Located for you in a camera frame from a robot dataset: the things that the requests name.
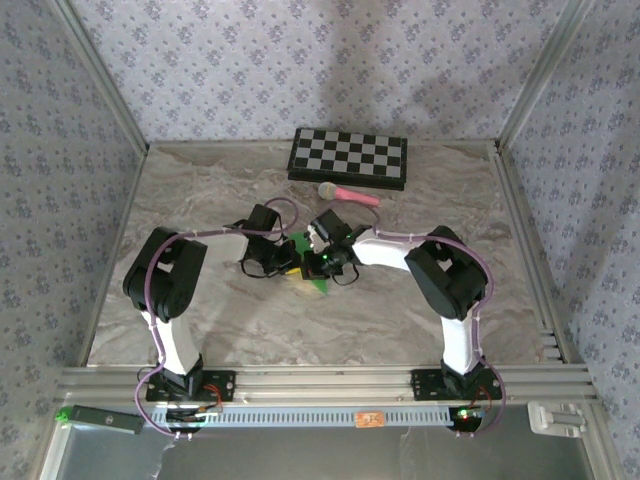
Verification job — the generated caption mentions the white plastic bracket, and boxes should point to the white plastic bracket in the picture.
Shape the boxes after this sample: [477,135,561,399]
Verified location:
[527,401,589,439]

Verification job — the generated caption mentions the long aluminium mounting rail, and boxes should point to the long aluminium mounting rail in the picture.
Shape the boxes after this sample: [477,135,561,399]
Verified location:
[54,364,599,407]

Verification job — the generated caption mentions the pink toy microphone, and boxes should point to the pink toy microphone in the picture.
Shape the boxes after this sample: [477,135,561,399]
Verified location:
[318,181,381,208]

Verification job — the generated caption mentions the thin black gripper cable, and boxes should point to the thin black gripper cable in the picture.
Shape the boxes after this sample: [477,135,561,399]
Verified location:
[241,257,274,280]
[329,262,361,287]

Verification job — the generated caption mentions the black bar device green tip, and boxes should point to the black bar device green tip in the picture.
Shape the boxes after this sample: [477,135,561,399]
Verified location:
[55,404,145,435]

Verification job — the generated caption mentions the thin black left gripper cable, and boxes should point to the thin black left gripper cable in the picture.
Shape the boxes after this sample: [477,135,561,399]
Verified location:
[241,257,274,280]

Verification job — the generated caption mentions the aluminium side rail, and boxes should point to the aluminium side rail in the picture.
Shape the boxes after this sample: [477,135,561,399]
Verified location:
[77,144,150,367]
[492,139,576,364]

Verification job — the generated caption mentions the thin black right gripper cable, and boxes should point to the thin black right gripper cable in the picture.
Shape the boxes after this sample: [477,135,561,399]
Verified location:
[329,262,361,287]

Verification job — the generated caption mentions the small circuit board green light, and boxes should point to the small circuit board green light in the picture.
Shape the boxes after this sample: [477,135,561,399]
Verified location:
[452,405,489,431]

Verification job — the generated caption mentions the black and grey folding chessboard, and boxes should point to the black and grey folding chessboard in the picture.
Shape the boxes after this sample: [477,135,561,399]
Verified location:
[287,127,409,192]

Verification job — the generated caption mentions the aluminium frame post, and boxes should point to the aluminium frame post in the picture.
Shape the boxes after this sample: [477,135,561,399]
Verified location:
[49,0,151,154]
[494,0,596,151]

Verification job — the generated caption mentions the thin red wire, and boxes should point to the thin red wire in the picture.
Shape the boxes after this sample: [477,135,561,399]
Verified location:
[472,384,494,414]
[202,383,225,414]

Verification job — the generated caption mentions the green square paper sheet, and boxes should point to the green square paper sheet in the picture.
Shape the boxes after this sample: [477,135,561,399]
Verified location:
[289,229,332,296]

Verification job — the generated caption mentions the grey slotted cable duct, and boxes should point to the grey slotted cable duct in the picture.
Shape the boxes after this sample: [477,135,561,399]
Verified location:
[149,405,459,429]

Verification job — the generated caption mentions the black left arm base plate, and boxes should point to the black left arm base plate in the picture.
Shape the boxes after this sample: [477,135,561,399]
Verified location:
[145,369,237,403]

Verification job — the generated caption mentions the grey metal sheet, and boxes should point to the grey metal sheet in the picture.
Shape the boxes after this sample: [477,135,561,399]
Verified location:
[39,424,599,480]

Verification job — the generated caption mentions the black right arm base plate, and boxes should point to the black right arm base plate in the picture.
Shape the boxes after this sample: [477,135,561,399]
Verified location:
[410,368,503,401]

